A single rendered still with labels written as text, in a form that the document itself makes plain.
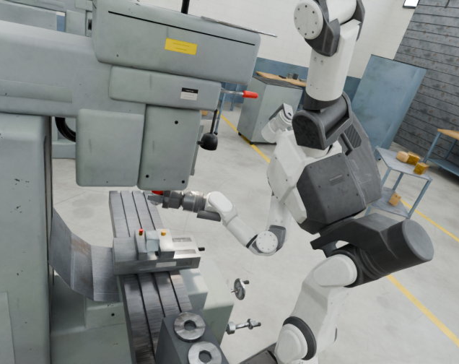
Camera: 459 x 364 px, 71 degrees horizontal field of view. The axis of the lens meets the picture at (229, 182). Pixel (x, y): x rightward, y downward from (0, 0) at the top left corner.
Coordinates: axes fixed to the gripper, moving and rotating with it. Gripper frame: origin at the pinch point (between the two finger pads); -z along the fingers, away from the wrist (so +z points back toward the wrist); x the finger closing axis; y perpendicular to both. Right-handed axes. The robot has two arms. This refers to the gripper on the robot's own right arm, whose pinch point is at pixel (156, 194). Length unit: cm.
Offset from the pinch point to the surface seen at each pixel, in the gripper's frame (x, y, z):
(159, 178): 10.4, -13.1, 1.2
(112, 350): 20, 69, -7
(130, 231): -14.8, 31.4, -11.6
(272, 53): -759, -9, 152
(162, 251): 8.2, 20.7, 6.0
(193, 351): 55, 12, 21
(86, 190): -187, 123, -93
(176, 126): 9.2, -32.2, 4.3
